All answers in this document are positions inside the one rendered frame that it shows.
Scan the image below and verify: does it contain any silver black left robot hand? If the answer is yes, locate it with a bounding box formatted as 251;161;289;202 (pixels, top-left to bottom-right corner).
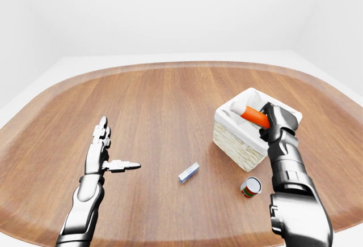
85;116;142;176

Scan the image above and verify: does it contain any white lined wicker basket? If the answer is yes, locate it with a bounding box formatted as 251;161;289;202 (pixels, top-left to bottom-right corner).
212;87;303;173

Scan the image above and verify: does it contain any orange ketchup bottle white cap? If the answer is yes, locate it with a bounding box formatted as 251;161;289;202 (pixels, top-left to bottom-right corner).
230;104;272;130

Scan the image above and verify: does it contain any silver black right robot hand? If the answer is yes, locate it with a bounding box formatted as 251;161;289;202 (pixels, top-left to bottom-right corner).
259;102;300;144

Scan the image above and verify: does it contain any small blue white box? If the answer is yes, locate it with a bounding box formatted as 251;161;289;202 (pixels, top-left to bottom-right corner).
178;162;199;185

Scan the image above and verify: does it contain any red green labelled tin can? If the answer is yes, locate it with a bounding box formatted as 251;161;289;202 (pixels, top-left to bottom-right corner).
240;176;263;199

